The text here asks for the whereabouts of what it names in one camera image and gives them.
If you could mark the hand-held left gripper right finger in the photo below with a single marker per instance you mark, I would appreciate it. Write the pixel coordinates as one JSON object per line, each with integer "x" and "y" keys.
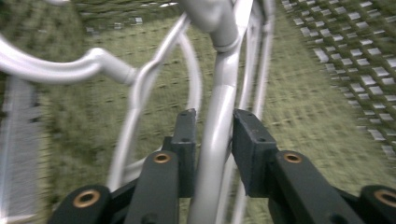
{"x": 252, "y": 149}

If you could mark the green woven basket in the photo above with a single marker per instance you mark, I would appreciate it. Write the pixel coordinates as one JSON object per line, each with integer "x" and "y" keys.
{"x": 311, "y": 124}

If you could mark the grey plastic clothes hanger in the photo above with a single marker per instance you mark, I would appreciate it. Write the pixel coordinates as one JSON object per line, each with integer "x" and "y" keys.
{"x": 62, "y": 70}
{"x": 218, "y": 124}

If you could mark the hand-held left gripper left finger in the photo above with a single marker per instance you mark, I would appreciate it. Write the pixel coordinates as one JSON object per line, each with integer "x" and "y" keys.
{"x": 184, "y": 146}

